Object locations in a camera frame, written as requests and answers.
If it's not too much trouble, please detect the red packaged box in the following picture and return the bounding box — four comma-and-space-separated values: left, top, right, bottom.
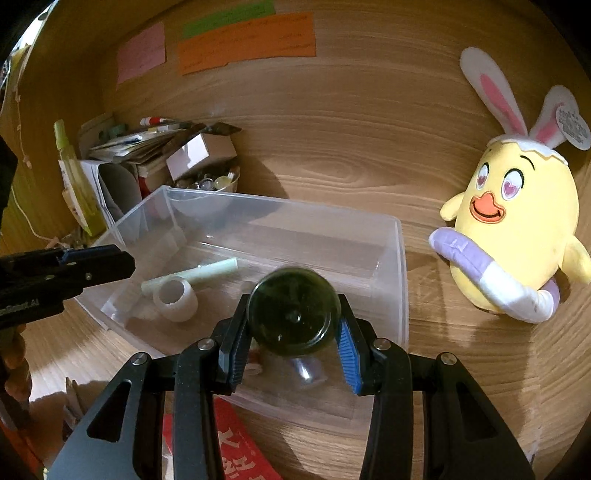
162, 392, 281, 480

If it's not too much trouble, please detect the dark green glass bottle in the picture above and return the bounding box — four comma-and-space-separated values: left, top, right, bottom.
246, 266, 342, 357

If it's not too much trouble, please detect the tall yellow spray bottle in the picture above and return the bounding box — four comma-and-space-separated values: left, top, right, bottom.
53, 119, 106, 238

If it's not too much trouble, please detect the white folded paper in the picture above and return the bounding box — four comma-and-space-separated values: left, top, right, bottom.
80, 160, 142, 228

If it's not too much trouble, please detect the white tape roll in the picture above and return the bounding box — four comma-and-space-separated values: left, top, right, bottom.
152, 277, 199, 323

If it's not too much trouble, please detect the clear plastic storage bin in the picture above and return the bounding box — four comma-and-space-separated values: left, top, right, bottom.
75, 185, 411, 439

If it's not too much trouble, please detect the purple small bottle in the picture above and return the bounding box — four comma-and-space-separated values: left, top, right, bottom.
288, 356, 328, 388

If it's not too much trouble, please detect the pale green tube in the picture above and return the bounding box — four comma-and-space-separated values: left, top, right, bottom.
140, 257, 238, 296

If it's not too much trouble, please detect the stack of books papers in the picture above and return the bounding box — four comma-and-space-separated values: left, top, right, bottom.
87, 128, 191, 178

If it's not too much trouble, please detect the red white marker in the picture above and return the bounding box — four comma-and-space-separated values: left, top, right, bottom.
140, 116, 173, 127

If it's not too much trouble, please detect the bowl of small items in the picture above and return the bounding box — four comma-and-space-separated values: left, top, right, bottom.
174, 166, 240, 193

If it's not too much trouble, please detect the small open cardboard box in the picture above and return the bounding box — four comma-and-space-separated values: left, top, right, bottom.
166, 133, 236, 181

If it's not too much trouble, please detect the yellow chick plush toy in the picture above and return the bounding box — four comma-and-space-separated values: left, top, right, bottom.
429, 47, 590, 324

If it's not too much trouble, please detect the pink paper note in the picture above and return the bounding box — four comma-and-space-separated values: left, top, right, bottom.
117, 22, 166, 85

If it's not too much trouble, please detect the green paper note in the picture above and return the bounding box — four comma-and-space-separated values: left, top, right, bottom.
182, 0, 276, 39

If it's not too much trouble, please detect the orange paper note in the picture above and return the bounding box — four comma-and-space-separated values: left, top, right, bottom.
177, 12, 317, 75

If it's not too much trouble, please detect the white cable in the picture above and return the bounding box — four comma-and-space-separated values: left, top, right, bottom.
8, 45, 61, 245

